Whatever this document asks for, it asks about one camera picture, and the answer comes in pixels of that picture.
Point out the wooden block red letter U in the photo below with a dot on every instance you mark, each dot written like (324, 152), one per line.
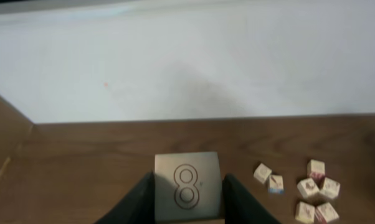
(188, 187)

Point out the wooden block yellow border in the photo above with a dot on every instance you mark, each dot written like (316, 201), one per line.
(305, 213)

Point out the wooden block green letter side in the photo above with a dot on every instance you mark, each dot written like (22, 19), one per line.
(330, 188)

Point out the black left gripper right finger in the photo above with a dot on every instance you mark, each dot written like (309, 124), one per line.
(241, 207)

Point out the wooden block blue letter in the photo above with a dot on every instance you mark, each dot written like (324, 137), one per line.
(275, 184)

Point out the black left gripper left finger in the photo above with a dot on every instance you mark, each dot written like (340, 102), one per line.
(136, 207)

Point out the wooden block yellow letter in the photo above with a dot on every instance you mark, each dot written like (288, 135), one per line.
(307, 188)

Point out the plain wooden block letter J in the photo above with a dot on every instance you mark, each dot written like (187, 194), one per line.
(326, 213)

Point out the wooden block green side far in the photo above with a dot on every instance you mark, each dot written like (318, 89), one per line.
(262, 173)

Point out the wooden block red letter M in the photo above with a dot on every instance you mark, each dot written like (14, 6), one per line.
(316, 169)

